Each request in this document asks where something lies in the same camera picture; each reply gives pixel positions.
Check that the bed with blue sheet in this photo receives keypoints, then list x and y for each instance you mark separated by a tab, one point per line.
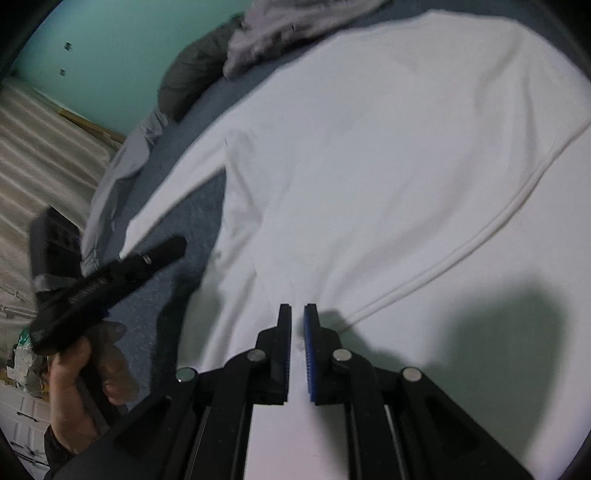
184	217

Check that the lilac grey garment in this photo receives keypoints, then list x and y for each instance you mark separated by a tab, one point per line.
277	37

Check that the crumpled plastic packaging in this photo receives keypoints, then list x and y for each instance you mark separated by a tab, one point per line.
25	364

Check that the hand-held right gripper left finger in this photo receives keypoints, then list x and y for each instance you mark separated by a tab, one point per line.
282	350

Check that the white cabinet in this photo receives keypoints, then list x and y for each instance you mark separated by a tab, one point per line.
23	415

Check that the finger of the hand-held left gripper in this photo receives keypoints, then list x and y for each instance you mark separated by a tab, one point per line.
166	249

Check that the white long-sleeve shirt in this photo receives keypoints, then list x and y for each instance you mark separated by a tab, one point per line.
392	161

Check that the light grey bed sheet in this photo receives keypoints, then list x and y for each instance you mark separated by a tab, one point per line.
120	175

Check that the dark grey rolled duvet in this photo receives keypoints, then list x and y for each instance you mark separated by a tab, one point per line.
194	74

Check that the beige striped curtain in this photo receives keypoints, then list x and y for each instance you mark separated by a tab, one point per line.
46	161

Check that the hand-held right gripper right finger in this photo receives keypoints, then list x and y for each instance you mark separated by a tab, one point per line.
310	360

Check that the person's left hand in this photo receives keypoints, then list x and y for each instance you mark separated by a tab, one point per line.
69	392

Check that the person's left forearm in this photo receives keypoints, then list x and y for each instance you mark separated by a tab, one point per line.
57	454

